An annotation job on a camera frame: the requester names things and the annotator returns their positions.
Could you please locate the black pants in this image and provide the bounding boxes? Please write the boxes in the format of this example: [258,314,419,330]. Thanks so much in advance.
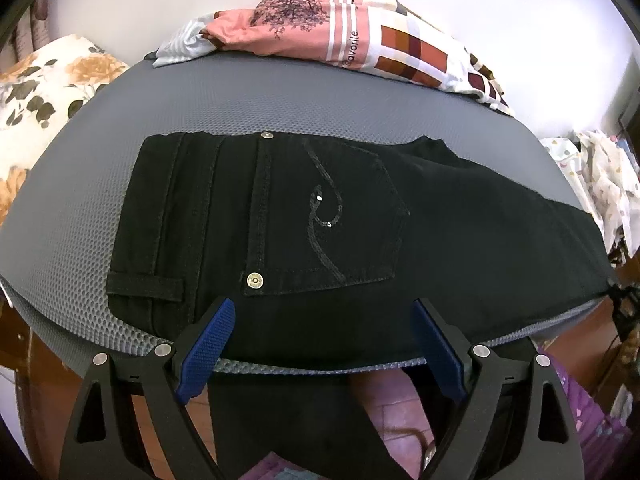
[105,131,617,480]

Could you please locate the grey striped white cloth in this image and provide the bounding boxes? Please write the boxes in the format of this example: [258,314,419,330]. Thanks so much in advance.
[152,16,223,68]

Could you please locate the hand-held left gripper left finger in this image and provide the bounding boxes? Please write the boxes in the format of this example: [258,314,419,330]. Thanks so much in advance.
[59,297,237,480]

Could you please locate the white patterned cloth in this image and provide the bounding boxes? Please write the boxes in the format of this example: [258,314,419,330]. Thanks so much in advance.
[540,127,640,266]

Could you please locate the beige floral curtain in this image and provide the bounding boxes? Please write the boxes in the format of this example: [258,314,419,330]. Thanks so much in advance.
[10,0,51,56]

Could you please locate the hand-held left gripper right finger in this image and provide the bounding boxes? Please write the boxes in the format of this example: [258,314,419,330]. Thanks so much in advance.
[410,297,583,480]

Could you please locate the purple cloth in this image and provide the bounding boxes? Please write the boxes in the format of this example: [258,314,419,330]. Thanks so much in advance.
[537,350,636,480]

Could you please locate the grey mesh mattress pad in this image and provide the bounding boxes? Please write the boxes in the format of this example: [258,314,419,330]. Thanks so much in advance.
[0,52,608,391]

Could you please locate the floral pillow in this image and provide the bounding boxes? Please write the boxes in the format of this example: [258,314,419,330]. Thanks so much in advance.
[0,34,132,226]

